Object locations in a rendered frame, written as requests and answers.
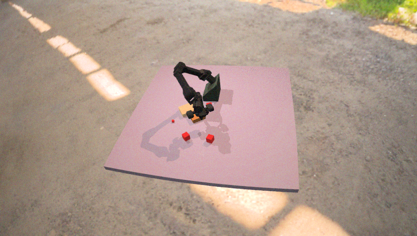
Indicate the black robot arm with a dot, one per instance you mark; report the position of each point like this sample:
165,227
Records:
189,92

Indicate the orange square block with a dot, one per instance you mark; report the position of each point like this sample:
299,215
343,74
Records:
195,119

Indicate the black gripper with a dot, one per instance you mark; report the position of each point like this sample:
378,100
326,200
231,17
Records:
190,113

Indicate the pale yellow rectangular board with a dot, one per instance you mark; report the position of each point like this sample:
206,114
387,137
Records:
185,108

